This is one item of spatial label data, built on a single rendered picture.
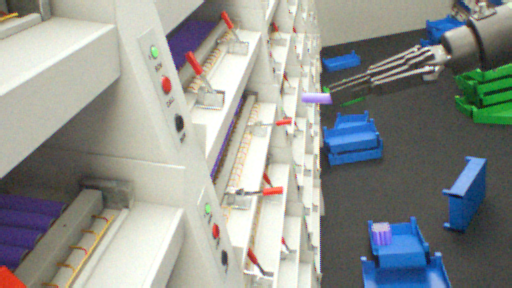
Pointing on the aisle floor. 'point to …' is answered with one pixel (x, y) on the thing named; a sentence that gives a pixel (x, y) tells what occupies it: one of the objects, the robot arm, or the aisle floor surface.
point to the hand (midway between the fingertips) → (349, 89)
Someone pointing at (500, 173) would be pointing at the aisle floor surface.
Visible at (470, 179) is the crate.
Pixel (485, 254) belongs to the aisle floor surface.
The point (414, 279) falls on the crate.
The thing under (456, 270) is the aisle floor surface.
